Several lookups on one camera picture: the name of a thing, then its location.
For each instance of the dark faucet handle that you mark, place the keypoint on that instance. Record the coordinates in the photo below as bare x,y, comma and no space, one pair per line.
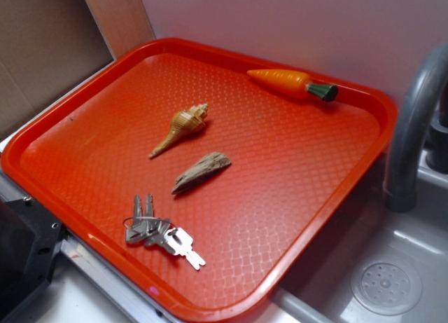
436,157

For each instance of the grey curved faucet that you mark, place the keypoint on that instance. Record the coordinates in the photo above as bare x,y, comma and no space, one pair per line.
427,89

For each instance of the round sink drain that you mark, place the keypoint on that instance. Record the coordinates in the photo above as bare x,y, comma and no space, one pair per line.
386,285

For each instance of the silver key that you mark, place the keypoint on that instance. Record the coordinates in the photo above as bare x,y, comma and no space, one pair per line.
133,231
148,214
158,228
179,243

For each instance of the brown cardboard panel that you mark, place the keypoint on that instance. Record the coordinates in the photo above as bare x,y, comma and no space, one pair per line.
48,47

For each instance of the silver key left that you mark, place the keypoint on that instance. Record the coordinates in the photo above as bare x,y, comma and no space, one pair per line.
133,231

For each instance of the black metal bracket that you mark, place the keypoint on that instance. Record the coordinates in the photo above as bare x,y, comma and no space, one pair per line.
24,253

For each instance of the grey brown wood chip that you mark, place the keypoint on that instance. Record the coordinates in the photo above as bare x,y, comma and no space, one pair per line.
204,169

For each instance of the red plastic tray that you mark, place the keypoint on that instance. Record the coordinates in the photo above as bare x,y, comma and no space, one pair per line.
293,163

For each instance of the orange toy carrot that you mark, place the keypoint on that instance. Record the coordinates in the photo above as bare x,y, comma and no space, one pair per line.
295,84

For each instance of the tan spiral seashell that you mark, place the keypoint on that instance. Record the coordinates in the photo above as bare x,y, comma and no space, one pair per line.
184,123

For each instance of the silver key right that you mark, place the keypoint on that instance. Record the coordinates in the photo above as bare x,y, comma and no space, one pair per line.
179,243

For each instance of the grey plastic sink basin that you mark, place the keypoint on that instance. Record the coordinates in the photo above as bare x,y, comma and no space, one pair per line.
317,287

